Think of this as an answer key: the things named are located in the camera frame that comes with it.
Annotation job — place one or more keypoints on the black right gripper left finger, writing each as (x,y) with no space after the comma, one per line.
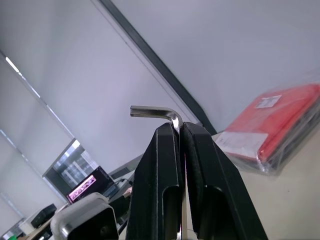
(152,180)

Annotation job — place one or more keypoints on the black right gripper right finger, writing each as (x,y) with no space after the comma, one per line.
(212,180)

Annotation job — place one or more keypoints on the grey camera module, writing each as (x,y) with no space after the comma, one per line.
(83,217)

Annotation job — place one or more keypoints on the monitor with pink screen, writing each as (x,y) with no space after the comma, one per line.
(92,183)

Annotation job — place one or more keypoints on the dark window frame post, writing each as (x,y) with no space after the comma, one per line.
(160,62)

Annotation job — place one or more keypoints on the red package in clear plastic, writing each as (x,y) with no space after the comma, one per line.
(272,130)

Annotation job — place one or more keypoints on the small black box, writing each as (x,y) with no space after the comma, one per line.
(42,214)

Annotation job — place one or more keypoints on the silver hex key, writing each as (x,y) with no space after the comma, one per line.
(160,111)

